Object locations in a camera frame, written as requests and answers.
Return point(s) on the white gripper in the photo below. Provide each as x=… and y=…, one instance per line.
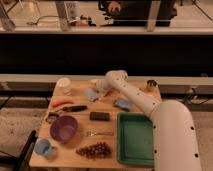
x=103, y=86

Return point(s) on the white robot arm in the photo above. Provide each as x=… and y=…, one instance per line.
x=174, y=134

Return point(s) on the purple bowl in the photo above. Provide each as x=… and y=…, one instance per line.
x=63, y=129

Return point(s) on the black rectangular sponge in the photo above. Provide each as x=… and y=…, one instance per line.
x=99, y=116

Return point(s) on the white lidded cup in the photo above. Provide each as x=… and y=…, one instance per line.
x=64, y=84

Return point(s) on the small metal cup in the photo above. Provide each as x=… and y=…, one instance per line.
x=151, y=85

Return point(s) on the silver fork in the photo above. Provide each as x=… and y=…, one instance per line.
x=94, y=133

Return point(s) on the orange carrot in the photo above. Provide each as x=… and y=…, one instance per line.
x=59, y=102

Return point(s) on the green plastic tray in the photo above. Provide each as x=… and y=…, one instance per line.
x=134, y=140

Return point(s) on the bunch of dark grapes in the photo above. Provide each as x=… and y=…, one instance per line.
x=97, y=150

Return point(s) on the blue mug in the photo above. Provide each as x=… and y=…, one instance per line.
x=43, y=147

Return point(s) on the black handled knife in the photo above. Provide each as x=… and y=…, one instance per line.
x=72, y=108

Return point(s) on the black chair frame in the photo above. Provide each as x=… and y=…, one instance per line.
x=20, y=160

